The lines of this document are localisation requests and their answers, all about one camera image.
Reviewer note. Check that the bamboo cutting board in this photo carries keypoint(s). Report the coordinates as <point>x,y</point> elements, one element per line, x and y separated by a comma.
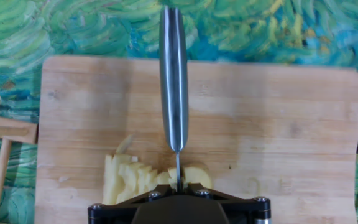
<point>275,118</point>

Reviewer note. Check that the wooden peg rack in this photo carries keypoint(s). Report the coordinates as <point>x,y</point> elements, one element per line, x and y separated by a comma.
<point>20,130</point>

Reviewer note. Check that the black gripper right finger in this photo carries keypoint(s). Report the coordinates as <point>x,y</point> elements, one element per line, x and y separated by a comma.
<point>244,212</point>

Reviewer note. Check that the steel kitchen knife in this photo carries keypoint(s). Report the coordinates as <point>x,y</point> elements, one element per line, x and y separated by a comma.
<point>173,77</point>

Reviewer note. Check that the thin potato slice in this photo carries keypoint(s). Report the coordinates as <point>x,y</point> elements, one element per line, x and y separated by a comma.
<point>124,144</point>

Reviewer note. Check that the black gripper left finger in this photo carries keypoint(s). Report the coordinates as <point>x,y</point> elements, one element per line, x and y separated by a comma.
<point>110,215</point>

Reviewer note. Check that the painted landscape tablecloth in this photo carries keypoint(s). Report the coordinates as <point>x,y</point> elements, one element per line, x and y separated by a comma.
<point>26,37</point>

